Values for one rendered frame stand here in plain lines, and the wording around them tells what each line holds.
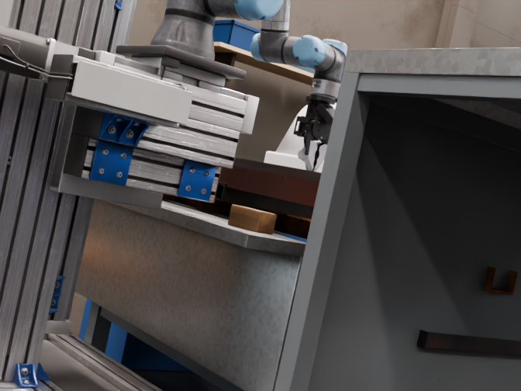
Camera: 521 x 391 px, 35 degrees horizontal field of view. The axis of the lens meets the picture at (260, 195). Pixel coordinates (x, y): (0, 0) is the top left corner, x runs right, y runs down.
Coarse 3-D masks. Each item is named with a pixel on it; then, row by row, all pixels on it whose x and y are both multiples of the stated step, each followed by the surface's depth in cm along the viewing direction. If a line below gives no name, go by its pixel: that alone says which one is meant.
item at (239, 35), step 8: (216, 24) 638; (224, 24) 629; (232, 24) 621; (240, 24) 625; (216, 32) 636; (224, 32) 628; (232, 32) 622; (240, 32) 627; (248, 32) 631; (256, 32) 635; (216, 40) 634; (224, 40) 626; (232, 40) 623; (240, 40) 628; (248, 40) 632; (240, 48) 629; (248, 48) 633
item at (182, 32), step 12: (168, 12) 186; (180, 12) 184; (192, 12) 184; (168, 24) 185; (180, 24) 184; (192, 24) 184; (204, 24) 186; (156, 36) 186; (168, 36) 183; (180, 36) 184; (192, 36) 183; (204, 36) 185; (180, 48) 182; (192, 48) 183; (204, 48) 185
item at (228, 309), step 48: (96, 240) 274; (144, 240) 248; (192, 240) 226; (96, 288) 268; (144, 288) 243; (192, 288) 223; (240, 288) 205; (288, 288) 190; (192, 336) 219; (240, 336) 202; (240, 384) 199
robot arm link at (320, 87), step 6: (312, 84) 221; (318, 84) 221; (324, 84) 220; (330, 84) 220; (336, 84) 221; (312, 90) 222; (318, 90) 221; (324, 90) 220; (330, 90) 220; (336, 90) 222; (330, 96) 221; (336, 96) 223
